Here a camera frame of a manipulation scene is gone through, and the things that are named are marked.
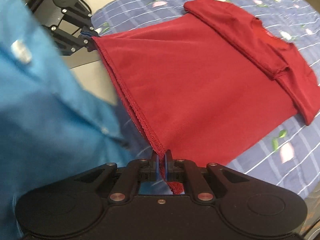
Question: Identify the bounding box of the blue plaid floral quilt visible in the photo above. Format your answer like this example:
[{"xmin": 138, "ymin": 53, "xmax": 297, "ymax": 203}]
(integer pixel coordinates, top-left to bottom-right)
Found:
[{"xmin": 92, "ymin": 0, "xmax": 319, "ymax": 198}]

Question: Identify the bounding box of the red knit sweater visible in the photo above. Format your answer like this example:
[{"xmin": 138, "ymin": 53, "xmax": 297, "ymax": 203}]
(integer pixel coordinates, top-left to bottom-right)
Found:
[{"xmin": 91, "ymin": 0, "xmax": 320, "ymax": 196}]

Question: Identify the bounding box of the blue shirt of operator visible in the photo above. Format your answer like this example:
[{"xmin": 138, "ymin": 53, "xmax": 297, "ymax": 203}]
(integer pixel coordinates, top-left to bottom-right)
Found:
[{"xmin": 0, "ymin": 0, "xmax": 156, "ymax": 240}]

